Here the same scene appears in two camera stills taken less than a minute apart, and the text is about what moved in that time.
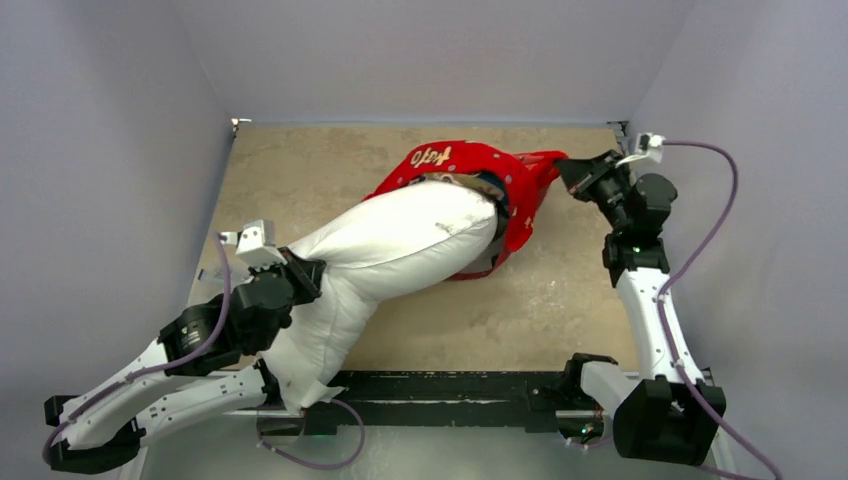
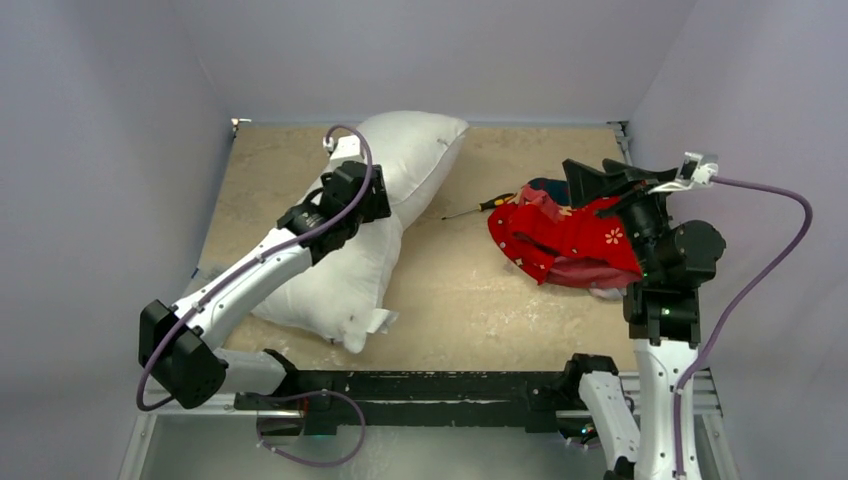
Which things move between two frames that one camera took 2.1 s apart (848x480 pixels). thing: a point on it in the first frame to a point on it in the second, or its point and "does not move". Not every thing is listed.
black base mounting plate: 529,398 does not move
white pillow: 365,249 to 339,298
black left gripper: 305,274 to 377,206
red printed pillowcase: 516,183 to 556,242
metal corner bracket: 236,121 does not move
